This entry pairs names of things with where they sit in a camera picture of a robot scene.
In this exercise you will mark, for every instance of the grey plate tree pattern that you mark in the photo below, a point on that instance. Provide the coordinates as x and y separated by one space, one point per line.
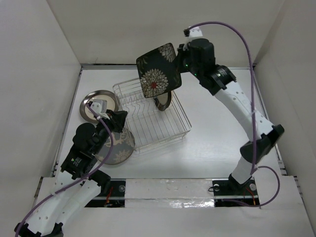
123 147

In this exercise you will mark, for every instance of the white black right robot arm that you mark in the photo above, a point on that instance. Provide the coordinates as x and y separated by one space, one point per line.
262 134

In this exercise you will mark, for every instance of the silver front table rail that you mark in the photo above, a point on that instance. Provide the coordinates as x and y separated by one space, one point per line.
175 193

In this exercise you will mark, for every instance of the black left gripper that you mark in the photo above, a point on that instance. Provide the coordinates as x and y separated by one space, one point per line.
117 118

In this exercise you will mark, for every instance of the cream plate brown metallic rim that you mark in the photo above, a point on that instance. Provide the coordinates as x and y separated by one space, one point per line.
109 96

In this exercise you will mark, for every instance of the steel wire dish rack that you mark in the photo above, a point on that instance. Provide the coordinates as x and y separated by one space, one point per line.
148 125

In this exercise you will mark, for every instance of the cream plate black striped rim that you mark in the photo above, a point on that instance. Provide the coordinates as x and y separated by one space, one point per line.
163 101

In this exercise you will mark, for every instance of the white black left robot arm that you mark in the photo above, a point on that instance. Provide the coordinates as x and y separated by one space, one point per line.
78 181

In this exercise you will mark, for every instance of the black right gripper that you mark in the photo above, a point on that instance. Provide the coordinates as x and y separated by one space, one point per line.
182 52

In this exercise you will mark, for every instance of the black square floral plate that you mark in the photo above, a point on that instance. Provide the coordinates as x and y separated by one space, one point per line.
157 71

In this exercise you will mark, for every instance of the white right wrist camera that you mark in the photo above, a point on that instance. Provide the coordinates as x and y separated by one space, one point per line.
193 33

